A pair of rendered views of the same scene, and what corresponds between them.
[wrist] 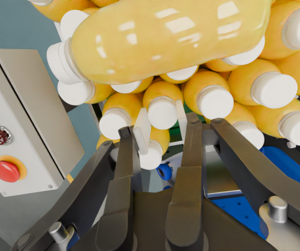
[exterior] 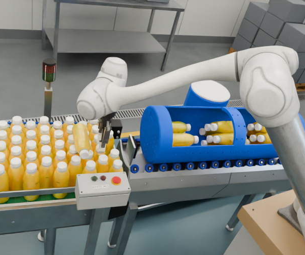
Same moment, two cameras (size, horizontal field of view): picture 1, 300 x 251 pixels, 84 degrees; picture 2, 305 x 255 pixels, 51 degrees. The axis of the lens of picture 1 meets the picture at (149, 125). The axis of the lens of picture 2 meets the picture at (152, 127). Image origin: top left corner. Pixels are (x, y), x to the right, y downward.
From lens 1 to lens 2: 135 cm
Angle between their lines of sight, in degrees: 56
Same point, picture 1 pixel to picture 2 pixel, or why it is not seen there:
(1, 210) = not seen: outside the picture
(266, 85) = (94, 129)
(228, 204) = (143, 143)
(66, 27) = (75, 160)
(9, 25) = not seen: outside the picture
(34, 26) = not seen: outside the picture
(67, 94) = (91, 165)
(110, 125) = (102, 157)
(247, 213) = (143, 136)
